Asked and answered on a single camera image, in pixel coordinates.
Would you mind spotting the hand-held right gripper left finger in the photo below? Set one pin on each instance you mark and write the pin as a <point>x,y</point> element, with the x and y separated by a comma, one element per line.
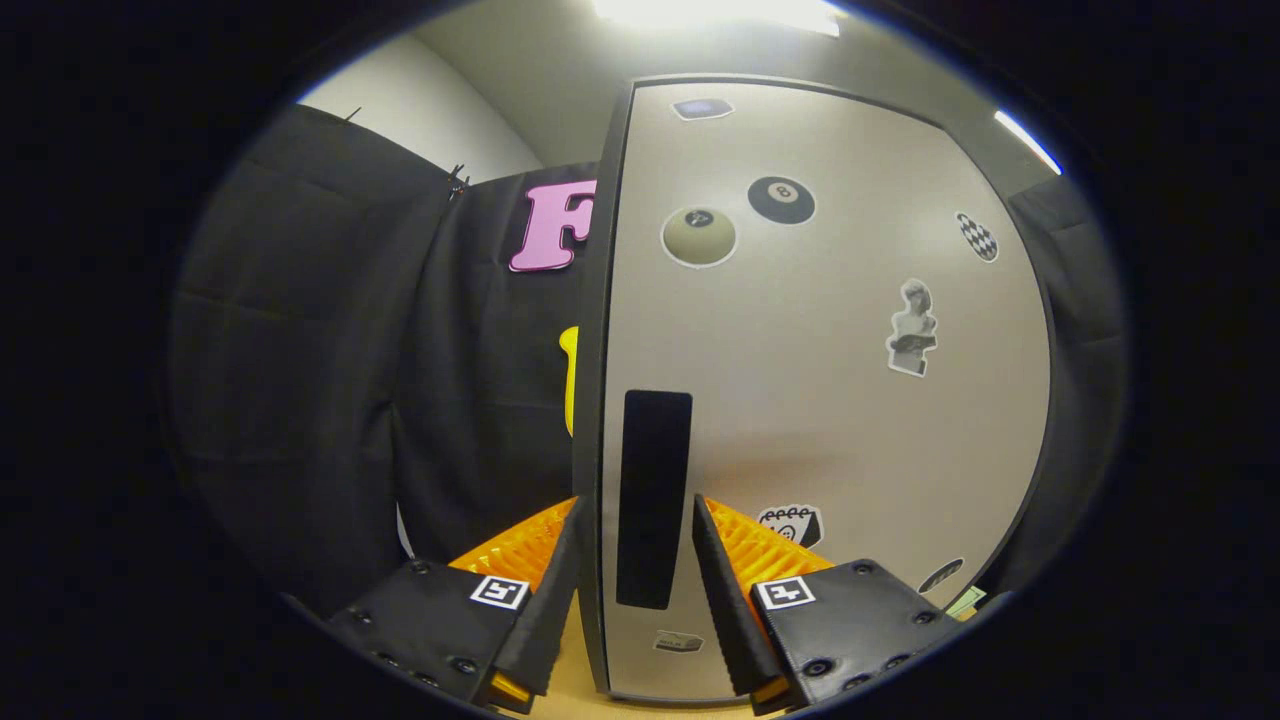
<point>545,610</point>

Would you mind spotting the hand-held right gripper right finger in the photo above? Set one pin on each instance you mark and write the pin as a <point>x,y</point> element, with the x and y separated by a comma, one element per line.
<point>725,610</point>

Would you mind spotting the dark grey cabinet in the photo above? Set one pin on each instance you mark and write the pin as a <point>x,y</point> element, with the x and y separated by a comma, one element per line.
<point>588,420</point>

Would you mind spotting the grey cabinet door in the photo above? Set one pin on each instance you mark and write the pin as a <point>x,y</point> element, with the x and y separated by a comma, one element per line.
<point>820,420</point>

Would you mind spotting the black backdrop cloth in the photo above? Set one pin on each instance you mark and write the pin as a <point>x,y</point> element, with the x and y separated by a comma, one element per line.
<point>320,380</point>

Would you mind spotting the narrow ceiling light panel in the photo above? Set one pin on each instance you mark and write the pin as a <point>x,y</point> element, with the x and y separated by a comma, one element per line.
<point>1028,142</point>

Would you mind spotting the wide ceiling light panel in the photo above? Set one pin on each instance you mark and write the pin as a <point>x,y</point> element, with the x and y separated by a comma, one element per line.
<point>715,14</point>

